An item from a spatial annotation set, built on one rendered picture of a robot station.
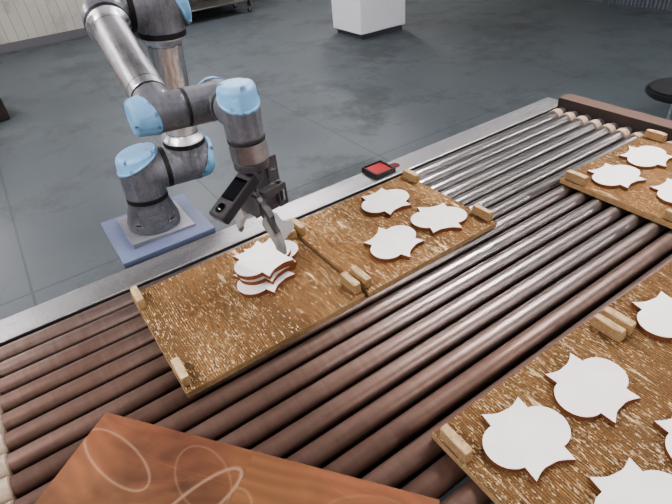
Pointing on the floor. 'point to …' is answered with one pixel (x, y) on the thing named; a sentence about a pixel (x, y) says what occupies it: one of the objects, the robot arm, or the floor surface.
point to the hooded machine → (367, 17)
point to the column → (159, 239)
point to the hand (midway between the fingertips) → (260, 244)
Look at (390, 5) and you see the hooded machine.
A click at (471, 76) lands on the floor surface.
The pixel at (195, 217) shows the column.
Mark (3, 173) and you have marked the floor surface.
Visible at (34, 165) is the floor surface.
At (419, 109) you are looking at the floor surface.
